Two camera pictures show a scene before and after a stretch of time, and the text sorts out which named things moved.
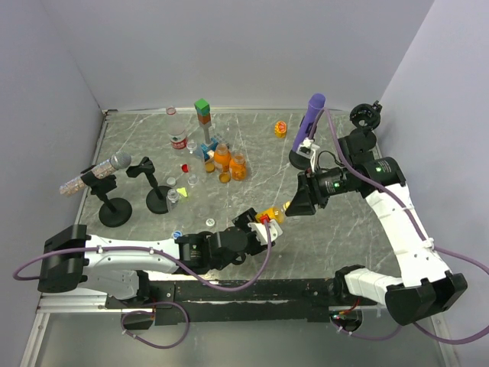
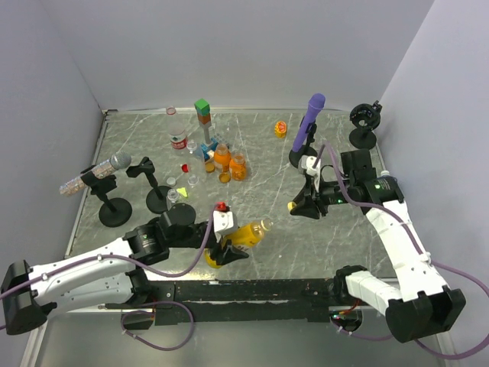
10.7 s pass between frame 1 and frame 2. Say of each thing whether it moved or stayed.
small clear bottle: stayed
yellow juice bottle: moved
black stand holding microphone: stayed
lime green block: stayed
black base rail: stayed
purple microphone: stayed
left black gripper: moved
